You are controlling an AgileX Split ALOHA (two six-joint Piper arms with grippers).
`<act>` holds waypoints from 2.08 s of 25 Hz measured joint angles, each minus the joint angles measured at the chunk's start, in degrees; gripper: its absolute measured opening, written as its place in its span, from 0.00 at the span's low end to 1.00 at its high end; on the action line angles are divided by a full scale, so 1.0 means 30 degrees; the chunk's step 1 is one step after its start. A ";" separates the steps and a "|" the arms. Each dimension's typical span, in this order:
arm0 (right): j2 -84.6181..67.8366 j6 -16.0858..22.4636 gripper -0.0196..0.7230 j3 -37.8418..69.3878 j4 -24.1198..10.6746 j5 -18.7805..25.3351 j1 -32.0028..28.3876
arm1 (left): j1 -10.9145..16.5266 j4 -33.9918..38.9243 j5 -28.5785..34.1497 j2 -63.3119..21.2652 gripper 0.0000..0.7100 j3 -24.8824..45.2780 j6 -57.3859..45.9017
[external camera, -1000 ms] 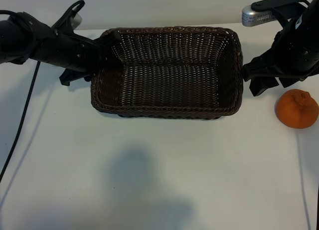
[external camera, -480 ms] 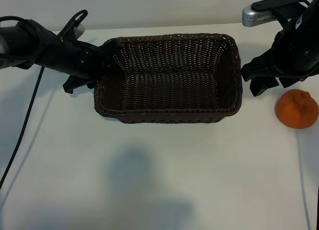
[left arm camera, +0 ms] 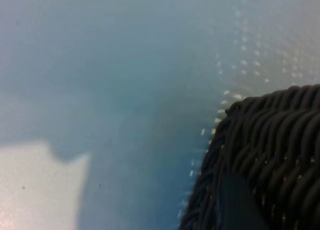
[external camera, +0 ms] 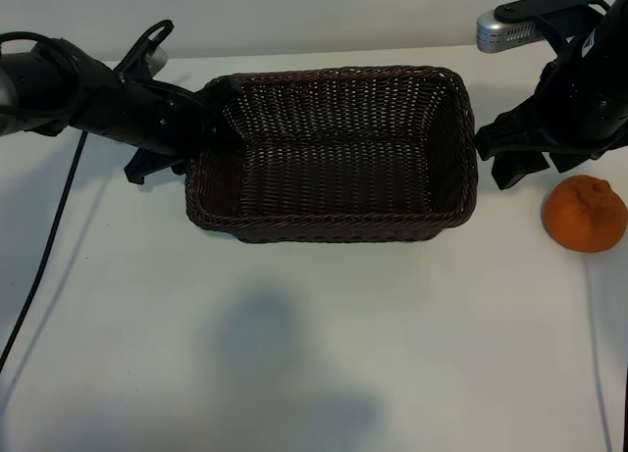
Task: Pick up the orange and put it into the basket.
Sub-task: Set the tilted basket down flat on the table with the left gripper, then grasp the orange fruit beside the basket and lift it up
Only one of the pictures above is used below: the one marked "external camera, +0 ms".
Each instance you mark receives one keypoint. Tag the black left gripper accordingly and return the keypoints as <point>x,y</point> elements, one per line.
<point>147,114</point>

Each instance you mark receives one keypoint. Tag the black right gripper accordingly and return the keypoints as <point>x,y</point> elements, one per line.
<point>584,109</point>

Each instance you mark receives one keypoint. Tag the orange fruit with knobby stem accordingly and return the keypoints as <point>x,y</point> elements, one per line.
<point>581,221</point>

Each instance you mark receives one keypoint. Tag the dark brown wicker basket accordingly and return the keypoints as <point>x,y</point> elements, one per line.
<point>333,163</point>

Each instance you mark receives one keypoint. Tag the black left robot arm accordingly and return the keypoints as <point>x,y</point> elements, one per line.
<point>39,89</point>

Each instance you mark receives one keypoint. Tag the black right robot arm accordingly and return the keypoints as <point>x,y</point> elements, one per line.
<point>619,6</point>

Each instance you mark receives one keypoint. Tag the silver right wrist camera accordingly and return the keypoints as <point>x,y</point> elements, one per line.
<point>505,33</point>

